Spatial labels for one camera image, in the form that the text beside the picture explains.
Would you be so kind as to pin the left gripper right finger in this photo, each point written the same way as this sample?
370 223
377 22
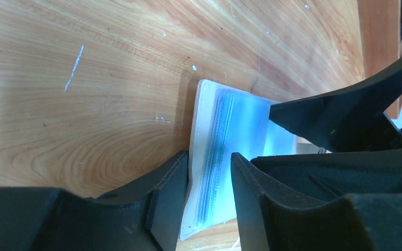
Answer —
333 201

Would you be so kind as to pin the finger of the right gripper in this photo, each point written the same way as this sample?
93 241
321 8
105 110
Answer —
350 119

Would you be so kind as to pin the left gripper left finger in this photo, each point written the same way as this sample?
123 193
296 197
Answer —
144 214

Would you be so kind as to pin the wooden compartment organizer box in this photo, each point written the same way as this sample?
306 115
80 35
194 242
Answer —
381 34

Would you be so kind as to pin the beige card holder wallet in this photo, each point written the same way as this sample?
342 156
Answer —
225 120

